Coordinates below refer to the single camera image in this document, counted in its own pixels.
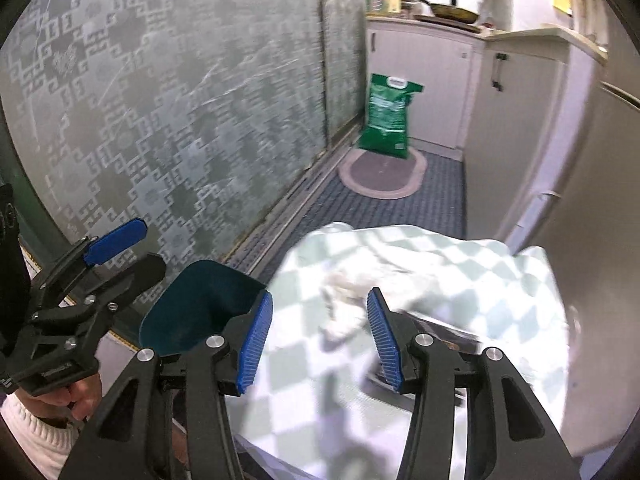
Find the person's left forearm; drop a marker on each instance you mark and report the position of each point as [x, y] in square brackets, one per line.
[35, 435]

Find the dark teal bin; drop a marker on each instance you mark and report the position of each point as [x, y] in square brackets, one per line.
[200, 305]

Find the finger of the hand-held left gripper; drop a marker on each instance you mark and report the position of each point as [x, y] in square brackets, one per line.
[132, 277]
[115, 242]

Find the green checkered tablecloth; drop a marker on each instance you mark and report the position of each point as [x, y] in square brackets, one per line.
[475, 285]

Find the patterned glass sliding door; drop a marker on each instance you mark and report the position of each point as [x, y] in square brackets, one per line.
[175, 110]

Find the person's left hand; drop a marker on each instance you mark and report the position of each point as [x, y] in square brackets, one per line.
[80, 395]

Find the beige refrigerator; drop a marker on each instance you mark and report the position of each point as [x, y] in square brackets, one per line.
[600, 260]

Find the frying pan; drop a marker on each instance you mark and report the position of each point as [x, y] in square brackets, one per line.
[452, 10]

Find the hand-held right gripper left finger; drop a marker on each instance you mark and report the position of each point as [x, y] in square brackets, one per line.
[255, 345]

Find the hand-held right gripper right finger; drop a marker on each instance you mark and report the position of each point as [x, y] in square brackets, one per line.
[385, 345]

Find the white kitchen cabinet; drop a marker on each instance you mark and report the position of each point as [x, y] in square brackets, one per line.
[430, 85]

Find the green rice bag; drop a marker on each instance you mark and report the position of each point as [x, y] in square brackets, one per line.
[387, 115]

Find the grey oval floor mat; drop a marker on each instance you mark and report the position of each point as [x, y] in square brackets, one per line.
[382, 172]

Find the white tissue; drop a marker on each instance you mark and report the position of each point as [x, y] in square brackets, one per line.
[345, 310]

